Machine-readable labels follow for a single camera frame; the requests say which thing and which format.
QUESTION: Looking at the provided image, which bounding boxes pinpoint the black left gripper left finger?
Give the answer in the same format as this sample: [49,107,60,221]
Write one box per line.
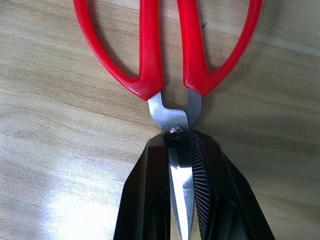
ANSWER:
[113,132,180,240]

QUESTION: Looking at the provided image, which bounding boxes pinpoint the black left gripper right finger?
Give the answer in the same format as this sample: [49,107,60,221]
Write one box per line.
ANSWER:
[189,129,276,240]

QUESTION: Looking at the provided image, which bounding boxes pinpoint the red handled scissors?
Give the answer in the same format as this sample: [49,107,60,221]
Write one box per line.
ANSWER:
[72,0,263,240]

